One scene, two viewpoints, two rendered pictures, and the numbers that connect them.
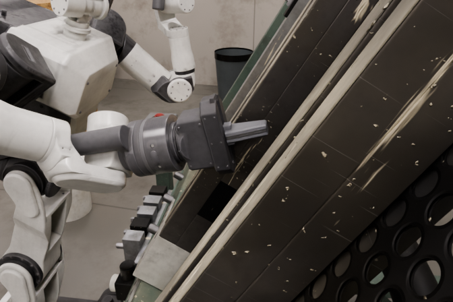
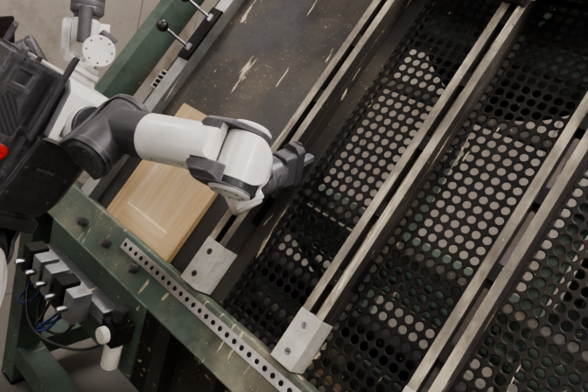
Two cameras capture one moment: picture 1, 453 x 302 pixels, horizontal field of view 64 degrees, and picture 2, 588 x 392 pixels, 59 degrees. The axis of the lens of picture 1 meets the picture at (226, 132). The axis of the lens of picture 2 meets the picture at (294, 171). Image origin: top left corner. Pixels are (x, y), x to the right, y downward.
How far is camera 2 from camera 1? 113 cm
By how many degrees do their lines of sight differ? 58
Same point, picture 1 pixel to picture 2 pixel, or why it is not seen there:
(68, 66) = not seen: hidden behind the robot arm
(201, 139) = (294, 168)
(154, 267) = (212, 276)
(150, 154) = (279, 180)
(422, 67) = (444, 139)
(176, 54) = not seen: hidden behind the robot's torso
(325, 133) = (430, 157)
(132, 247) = (82, 304)
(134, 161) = (269, 187)
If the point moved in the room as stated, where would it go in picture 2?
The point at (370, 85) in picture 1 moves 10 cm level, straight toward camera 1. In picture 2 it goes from (438, 144) to (473, 162)
